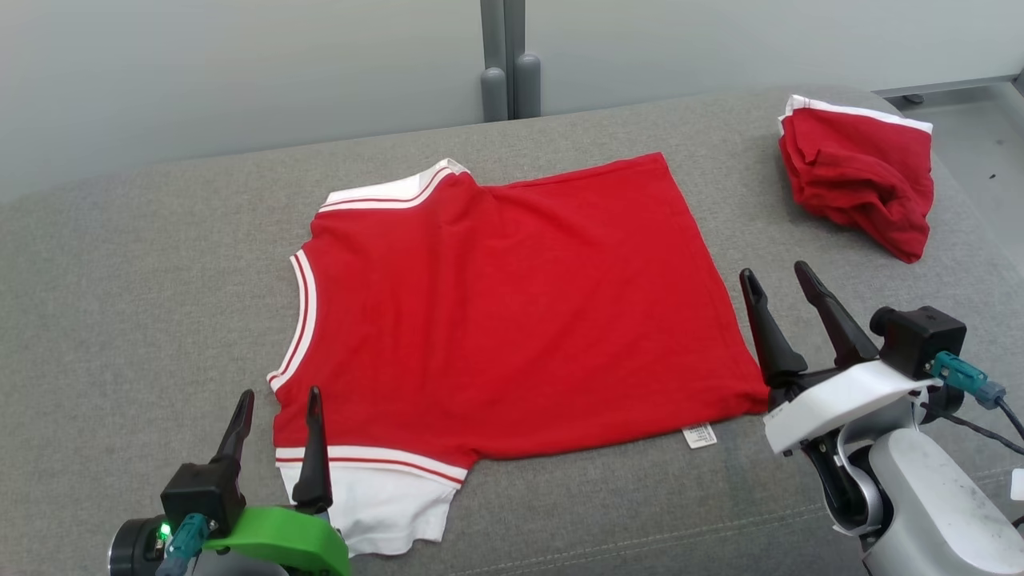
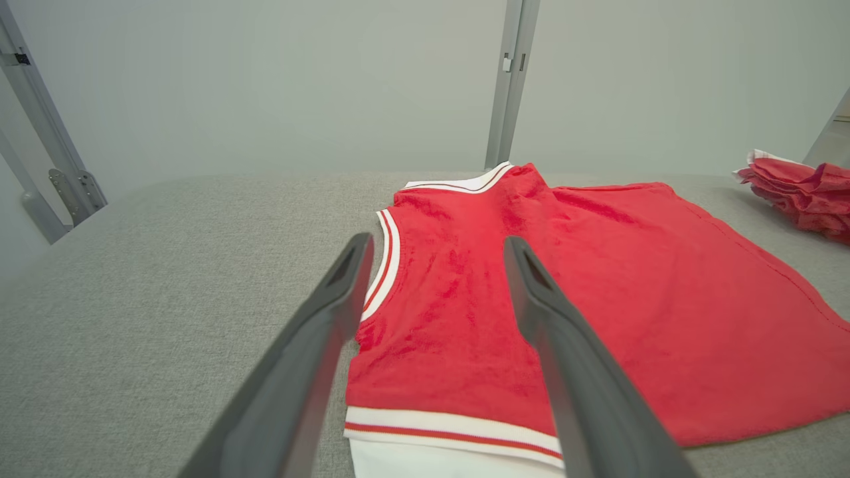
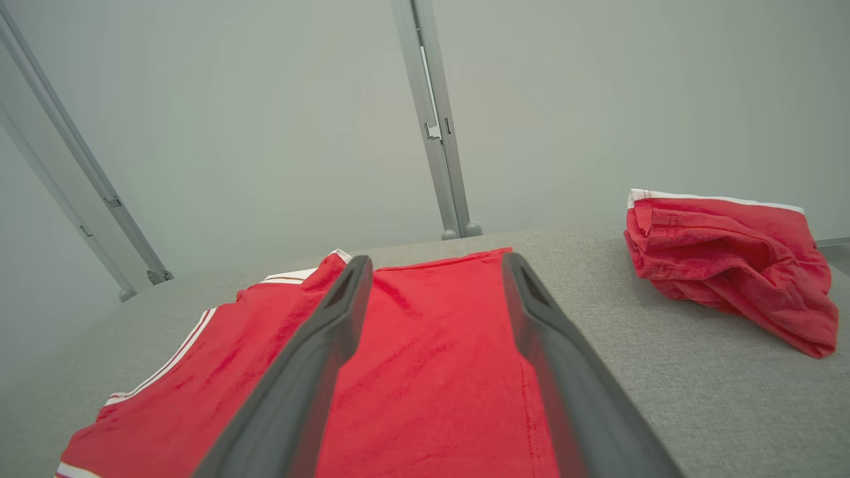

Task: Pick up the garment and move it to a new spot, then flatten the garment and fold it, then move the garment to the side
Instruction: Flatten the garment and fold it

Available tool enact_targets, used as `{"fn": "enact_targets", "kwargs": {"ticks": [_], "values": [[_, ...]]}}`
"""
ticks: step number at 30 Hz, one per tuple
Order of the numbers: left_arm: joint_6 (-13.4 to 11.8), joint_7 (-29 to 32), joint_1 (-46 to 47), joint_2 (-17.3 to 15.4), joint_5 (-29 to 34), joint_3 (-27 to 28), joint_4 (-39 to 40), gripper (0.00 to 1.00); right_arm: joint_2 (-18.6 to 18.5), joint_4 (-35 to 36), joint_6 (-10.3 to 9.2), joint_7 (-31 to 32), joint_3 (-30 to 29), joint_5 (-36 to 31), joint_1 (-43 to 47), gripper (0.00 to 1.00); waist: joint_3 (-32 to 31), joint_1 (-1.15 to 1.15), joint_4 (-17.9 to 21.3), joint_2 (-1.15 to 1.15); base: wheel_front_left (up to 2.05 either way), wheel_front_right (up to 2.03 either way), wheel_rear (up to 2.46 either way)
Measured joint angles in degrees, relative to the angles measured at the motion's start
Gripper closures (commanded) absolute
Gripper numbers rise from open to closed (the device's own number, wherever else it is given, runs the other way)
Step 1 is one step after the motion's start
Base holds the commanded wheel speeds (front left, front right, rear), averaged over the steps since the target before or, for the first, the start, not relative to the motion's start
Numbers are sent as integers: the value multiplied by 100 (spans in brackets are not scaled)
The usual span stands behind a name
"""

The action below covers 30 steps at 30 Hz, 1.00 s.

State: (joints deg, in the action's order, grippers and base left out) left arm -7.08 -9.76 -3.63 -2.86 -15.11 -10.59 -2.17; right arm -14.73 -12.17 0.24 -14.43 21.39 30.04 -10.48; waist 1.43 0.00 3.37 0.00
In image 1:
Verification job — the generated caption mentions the red shorts white trim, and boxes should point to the red shorts white trim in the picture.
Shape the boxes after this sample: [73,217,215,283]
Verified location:
[777,94,936,266]

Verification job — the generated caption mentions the black cable teal connector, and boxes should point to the black cable teal connector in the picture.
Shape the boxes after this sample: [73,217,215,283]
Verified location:
[930,350,1024,442]
[154,514,211,576]

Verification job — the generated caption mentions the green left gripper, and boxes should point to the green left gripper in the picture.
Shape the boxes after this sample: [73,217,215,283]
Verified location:
[202,386,353,576]

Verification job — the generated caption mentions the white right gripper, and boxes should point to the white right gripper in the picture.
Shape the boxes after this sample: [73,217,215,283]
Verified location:
[738,260,942,457]

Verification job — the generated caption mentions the red shirt white sleeves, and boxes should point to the red shirt white sleeves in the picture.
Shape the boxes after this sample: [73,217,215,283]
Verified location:
[266,151,771,558]

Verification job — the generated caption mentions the grey metal floor rail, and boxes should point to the grey metal floor rail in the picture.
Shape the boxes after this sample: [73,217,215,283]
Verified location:
[874,72,1024,102]

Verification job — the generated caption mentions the thin black cable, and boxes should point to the thin black cable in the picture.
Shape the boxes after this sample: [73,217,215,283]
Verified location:
[918,400,1024,457]

